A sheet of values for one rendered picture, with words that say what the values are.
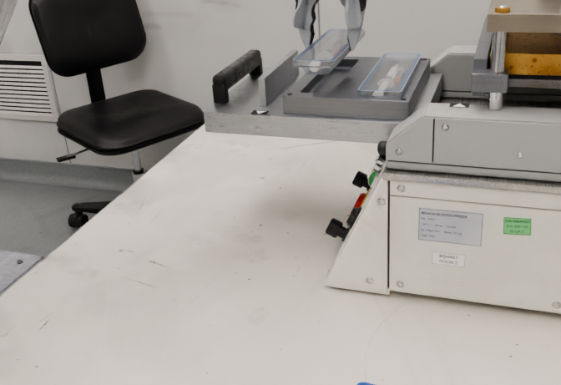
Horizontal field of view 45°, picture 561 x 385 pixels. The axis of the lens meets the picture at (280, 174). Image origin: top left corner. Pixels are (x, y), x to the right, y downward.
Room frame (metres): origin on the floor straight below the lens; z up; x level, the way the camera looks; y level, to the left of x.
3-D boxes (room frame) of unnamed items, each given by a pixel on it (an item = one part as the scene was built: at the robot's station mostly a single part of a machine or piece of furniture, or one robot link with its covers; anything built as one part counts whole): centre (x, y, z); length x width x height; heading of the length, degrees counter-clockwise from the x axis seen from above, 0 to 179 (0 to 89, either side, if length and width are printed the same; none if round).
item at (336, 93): (0.91, -0.12, 0.98); 0.20 x 0.17 x 0.03; 160
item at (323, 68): (0.92, -0.08, 1.03); 0.18 x 0.06 x 0.02; 160
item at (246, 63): (0.97, 0.05, 0.99); 0.15 x 0.02 x 0.04; 160
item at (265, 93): (0.92, -0.08, 0.97); 0.30 x 0.22 x 0.08; 70
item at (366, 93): (0.89, -0.16, 0.99); 0.18 x 0.06 x 0.02; 160
